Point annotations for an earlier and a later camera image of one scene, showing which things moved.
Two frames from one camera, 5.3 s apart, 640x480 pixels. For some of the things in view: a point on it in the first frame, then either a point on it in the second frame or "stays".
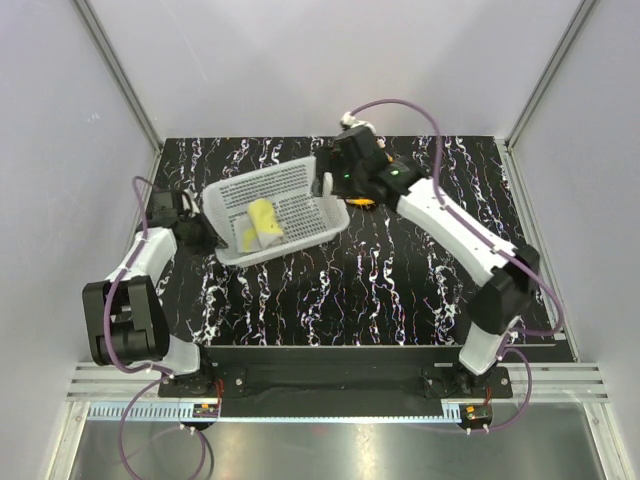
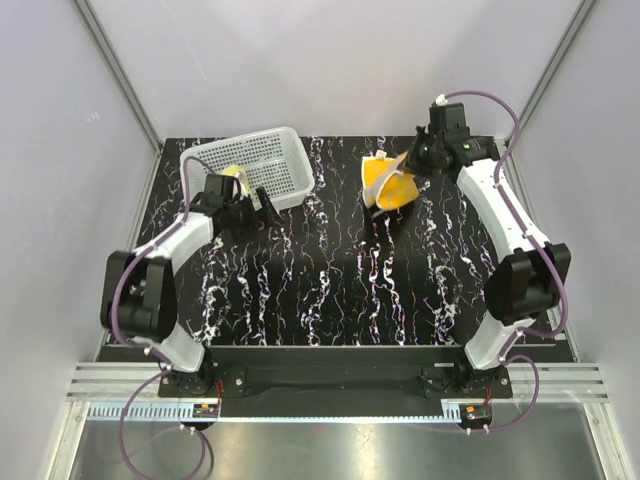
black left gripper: (211, 241) to (254, 223)
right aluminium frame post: (581, 13) stays
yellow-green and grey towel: (260, 230) to (239, 172)
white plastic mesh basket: (304, 216) to (271, 160)
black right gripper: (329, 160) to (411, 163)
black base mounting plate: (334, 380) stays
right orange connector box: (475, 414) stays
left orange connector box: (206, 410) stays
